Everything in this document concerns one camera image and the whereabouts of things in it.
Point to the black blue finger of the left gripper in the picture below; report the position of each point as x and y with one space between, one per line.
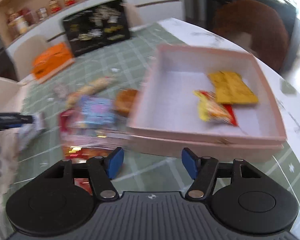
14 120

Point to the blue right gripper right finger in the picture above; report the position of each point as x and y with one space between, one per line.
202 171

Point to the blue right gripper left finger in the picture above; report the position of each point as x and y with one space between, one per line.
101 171

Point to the red foil snack packet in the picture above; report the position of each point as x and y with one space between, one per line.
81 144

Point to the blue pink candy bag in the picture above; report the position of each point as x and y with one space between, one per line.
94 113

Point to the brown cake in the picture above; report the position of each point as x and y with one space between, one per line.
124 101

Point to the white snack packet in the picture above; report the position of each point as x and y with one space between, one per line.
29 132

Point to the yellow red snack packet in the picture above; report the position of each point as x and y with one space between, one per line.
209 110

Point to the pink cardboard box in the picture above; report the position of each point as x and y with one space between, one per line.
164 117

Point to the beige dining chair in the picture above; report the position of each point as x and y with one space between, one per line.
26 53

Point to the orange tissue pack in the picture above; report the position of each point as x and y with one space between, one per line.
52 61

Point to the black plum snack bag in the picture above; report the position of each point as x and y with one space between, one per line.
96 27

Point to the brown upholstered chair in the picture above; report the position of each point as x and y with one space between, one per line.
269 37

